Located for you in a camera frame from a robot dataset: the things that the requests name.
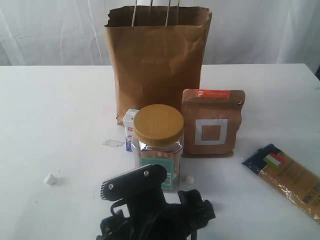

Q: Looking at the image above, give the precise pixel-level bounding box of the small blue white milk carton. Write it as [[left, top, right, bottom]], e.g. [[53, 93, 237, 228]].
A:
[[123, 108, 139, 152]]

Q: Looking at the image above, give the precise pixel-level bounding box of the white backdrop curtain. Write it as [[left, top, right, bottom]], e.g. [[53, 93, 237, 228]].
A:
[[0, 0, 320, 72]]

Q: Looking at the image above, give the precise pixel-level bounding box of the white paper wad far left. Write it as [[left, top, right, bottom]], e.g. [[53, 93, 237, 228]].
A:
[[44, 173, 58, 185]]

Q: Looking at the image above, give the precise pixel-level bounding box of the brown kraft pouch orange label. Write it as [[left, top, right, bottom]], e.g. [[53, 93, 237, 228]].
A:
[[181, 89, 246, 157]]

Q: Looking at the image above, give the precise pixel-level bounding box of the spaghetti packet with Italian flag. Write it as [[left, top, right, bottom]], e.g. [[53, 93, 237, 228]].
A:
[[242, 144, 320, 223]]

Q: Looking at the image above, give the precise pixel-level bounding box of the nut jar with gold lid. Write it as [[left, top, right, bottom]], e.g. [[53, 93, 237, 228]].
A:
[[131, 104, 184, 191]]

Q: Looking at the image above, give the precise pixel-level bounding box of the white paper wad upper centre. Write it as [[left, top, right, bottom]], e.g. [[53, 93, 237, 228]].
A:
[[184, 175, 195, 185]]

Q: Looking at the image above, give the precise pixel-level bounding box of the white paper wad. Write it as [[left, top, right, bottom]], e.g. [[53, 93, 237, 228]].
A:
[[184, 175, 195, 185], [44, 173, 58, 185]]

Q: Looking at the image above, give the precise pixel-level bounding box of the brown paper shopping bag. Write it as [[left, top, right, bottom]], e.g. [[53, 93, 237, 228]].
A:
[[105, 5, 212, 124]]

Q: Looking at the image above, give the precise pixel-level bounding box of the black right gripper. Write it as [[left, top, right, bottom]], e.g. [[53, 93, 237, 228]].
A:
[[96, 164, 216, 240]]

